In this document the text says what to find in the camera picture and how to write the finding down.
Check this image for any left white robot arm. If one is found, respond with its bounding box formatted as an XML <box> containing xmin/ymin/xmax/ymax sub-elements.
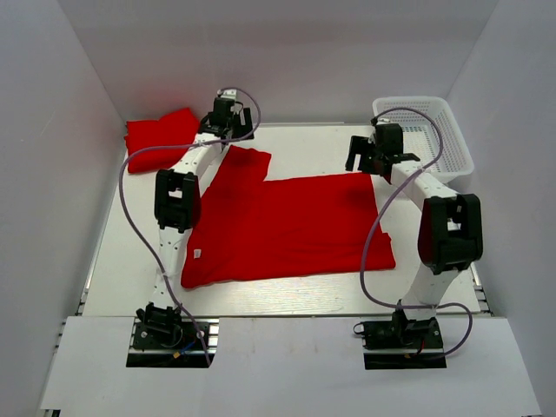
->
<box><xmin>150</xmin><ymin>88</ymin><xmax>254</xmax><ymax>308</ymax></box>

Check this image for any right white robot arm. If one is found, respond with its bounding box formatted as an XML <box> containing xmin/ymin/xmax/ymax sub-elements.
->
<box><xmin>345</xmin><ymin>122</ymin><xmax>483</xmax><ymax>347</ymax></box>

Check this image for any folded red t-shirt stack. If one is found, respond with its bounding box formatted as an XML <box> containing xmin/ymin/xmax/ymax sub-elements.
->
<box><xmin>124</xmin><ymin>108</ymin><xmax>200</xmax><ymax>174</ymax></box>

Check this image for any white plastic basket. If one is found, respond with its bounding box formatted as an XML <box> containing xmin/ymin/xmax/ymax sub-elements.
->
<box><xmin>373</xmin><ymin>96</ymin><xmax>474</xmax><ymax>183</ymax></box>

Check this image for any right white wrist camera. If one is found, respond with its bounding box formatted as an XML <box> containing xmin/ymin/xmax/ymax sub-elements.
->
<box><xmin>369</xmin><ymin>117</ymin><xmax>383</xmax><ymax>141</ymax></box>

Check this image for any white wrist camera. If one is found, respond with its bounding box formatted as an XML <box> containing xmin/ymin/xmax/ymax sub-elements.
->
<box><xmin>216</xmin><ymin>88</ymin><xmax>238</xmax><ymax>102</ymax></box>
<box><xmin>369</xmin><ymin>117</ymin><xmax>383</xmax><ymax>141</ymax></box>

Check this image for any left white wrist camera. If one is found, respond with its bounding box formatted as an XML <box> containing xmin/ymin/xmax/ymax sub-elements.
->
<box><xmin>216</xmin><ymin>88</ymin><xmax>238</xmax><ymax>102</ymax></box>

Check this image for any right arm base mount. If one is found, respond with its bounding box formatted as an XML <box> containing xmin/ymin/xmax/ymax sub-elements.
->
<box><xmin>353</xmin><ymin>309</ymin><xmax>447</xmax><ymax>370</ymax></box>

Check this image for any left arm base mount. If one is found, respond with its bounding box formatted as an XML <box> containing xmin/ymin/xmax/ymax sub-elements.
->
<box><xmin>126</xmin><ymin>303</ymin><xmax>219</xmax><ymax>368</ymax></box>

